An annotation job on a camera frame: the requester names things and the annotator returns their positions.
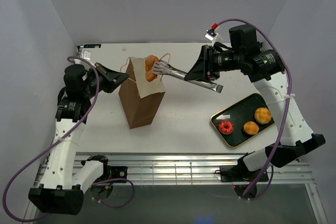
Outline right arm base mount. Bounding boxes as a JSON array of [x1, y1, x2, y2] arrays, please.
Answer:
[[214, 165, 261, 182]]

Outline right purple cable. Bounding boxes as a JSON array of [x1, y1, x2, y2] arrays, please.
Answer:
[[209, 18, 293, 200]]

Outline metal tongs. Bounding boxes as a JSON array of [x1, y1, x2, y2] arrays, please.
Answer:
[[150, 61, 223, 93]]

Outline aluminium front rail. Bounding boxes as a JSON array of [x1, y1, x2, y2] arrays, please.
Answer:
[[36, 153, 316, 186]]

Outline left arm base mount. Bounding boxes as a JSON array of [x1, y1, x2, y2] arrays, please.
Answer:
[[108, 166, 128, 179]]

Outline brown paper bag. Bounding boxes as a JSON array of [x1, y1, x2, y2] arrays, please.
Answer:
[[119, 57, 165, 129]]

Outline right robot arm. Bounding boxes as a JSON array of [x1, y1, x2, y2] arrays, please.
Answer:
[[184, 22, 325, 180]]

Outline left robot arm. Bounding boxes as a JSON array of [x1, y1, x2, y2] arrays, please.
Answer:
[[28, 63, 129, 215]]

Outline red fake donut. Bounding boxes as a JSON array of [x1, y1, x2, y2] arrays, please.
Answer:
[[218, 120, 234, 135]]

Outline round fake bun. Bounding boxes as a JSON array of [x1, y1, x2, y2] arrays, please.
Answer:
[[254, 108, 272, 125], [243, 121, 259, 135]]

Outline brown fake croissant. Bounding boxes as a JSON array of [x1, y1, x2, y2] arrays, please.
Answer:
[[145, 55, 160, 82]]

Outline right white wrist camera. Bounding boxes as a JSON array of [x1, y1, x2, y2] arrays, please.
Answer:
[[205, 23, 223, 47]]

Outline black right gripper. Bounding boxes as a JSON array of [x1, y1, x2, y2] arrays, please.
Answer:
[[183, 45, 243, 82]]

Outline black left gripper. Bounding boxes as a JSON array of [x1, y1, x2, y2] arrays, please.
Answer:
[[83, 62, 129, 99]]

